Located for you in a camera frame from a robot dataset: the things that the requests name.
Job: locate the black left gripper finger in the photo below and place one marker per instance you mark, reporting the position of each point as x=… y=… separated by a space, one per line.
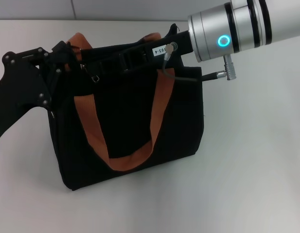
x=65 y=53
x=55 y=77

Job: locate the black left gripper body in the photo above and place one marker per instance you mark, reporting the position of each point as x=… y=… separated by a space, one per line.
x=21 y=85

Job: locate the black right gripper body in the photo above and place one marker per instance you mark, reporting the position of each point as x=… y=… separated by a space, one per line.
x=183 y=41

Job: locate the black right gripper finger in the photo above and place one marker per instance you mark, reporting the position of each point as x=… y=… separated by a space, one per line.
x=109 y=67
x=108 y=57

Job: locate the silver zipper pull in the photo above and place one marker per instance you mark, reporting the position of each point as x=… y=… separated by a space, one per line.
x=83 y=68

